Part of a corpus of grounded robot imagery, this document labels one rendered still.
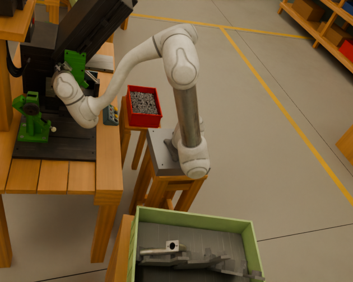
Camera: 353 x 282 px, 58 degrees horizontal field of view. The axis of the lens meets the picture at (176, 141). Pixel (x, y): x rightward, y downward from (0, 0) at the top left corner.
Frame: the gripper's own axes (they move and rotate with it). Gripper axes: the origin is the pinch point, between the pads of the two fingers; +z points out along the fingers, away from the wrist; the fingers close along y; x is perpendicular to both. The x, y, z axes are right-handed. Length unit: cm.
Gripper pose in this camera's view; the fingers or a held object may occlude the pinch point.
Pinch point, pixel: (65, 69)
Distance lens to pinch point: 190.3
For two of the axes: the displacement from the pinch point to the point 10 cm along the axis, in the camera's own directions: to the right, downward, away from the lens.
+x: -7.9, 6.1, 0.2
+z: -3.0, -4.3, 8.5
